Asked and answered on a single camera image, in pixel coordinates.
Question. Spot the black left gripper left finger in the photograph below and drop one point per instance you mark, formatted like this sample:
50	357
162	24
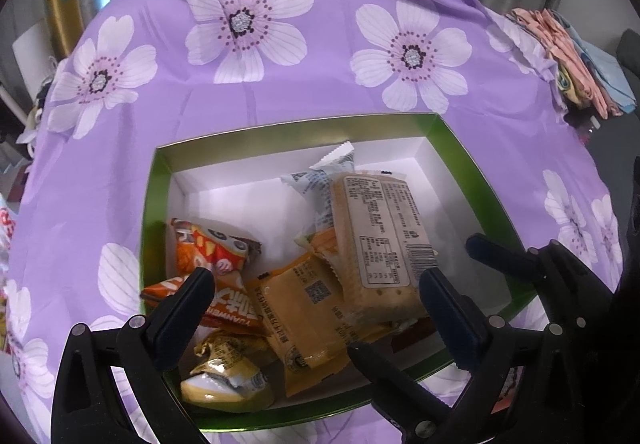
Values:
151	347

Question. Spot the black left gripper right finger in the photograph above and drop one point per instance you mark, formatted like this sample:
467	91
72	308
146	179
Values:
486	347

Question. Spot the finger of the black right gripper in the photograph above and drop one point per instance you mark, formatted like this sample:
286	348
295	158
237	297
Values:
516	264

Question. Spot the beige cracker packet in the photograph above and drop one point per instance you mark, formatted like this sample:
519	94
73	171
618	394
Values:
382	245

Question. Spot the white grey snack packet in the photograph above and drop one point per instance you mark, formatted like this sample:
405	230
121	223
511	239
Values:
314	185

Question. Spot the gold white wrapped snack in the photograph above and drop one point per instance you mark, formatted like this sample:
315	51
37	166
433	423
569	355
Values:
229	375

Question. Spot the orange white chip packet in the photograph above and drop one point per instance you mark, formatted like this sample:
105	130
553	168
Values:
223	255

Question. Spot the grey sofa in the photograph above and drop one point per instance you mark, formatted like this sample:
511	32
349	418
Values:
615	146

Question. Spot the yellow snack packet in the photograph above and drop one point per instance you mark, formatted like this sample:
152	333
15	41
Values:
301	309

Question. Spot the green cardboard box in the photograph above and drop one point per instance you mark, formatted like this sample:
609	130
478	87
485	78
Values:
233	183

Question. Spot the pile of folded clothes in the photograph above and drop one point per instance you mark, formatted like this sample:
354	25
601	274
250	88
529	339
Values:
565	47

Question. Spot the purple floral tablecloth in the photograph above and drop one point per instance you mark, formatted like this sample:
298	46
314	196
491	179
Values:
150	72

